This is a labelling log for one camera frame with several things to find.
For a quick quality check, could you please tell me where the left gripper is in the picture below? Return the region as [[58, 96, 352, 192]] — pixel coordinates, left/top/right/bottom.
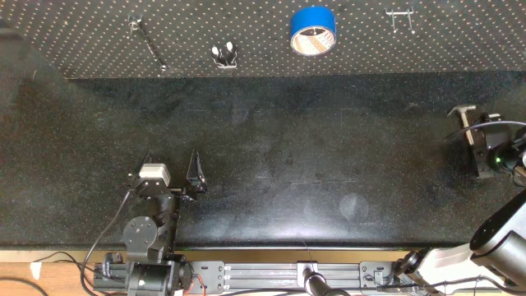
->
[[127, 149, 209, 203]]

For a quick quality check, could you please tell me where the roll of blue tape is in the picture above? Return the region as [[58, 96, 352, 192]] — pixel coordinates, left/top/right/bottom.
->
[[289, 5, 338, 58]]

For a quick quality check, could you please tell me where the hammer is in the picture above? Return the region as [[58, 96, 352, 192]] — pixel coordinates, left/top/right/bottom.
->
[[446, 103, 480, 147]]

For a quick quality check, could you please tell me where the black pegboard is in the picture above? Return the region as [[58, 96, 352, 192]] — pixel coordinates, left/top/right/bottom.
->
[[0, 0, 526, 80]]

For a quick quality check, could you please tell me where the wrench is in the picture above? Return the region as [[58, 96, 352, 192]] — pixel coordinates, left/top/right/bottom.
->
[[127, 15, 169, 73]]

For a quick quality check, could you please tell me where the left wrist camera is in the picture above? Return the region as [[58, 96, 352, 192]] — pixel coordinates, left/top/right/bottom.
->
[[137, 162, 172, 187]]

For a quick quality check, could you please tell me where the thin black cable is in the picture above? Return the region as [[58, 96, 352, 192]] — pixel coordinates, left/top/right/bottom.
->
[[31, 250, 108, 285]]

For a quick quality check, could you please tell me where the mounting rail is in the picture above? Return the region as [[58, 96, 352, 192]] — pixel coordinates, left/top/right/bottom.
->
[[92, 250, 506, 296]]

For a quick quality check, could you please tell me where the thick black cable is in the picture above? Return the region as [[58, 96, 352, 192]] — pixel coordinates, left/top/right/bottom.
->
[[0, 274, 50, 296]]

